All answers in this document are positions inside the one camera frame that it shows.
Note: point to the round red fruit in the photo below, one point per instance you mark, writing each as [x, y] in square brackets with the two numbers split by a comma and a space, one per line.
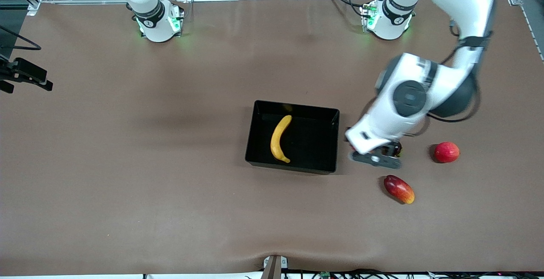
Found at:
[447, 152]

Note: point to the yellow banana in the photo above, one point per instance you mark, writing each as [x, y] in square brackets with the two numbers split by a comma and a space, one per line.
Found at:
[278, 140]

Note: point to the red yellow mango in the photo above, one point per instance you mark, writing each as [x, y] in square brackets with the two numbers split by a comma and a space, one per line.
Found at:
[399, 189]

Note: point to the brown table mat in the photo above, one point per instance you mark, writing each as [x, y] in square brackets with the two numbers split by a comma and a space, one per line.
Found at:
[127, 185]

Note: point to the dark purple mangosteen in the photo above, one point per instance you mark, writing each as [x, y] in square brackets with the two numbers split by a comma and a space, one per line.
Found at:
[396, 149]

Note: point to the metal table edge bracket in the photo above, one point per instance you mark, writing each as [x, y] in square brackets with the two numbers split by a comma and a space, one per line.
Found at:
[274, 268]

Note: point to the black plastic box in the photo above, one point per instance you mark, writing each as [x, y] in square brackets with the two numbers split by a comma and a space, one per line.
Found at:
[314, 143]

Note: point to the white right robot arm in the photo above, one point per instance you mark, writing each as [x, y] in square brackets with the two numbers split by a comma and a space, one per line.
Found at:
[157, 24]

